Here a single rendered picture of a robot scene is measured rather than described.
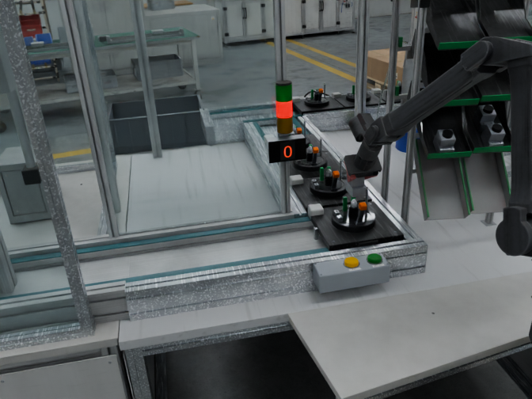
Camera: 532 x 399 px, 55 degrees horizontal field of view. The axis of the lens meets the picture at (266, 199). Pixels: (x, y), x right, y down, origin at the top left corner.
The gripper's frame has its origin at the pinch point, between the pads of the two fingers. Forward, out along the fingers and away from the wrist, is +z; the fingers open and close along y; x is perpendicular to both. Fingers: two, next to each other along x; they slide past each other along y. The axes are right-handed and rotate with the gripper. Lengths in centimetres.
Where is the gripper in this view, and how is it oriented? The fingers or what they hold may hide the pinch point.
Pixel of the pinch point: (355, 178)
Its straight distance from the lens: 163.9
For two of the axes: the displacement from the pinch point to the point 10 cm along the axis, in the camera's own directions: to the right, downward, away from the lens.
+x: 1.9, 8.8, -4.4
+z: -0.9, 4.6, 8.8
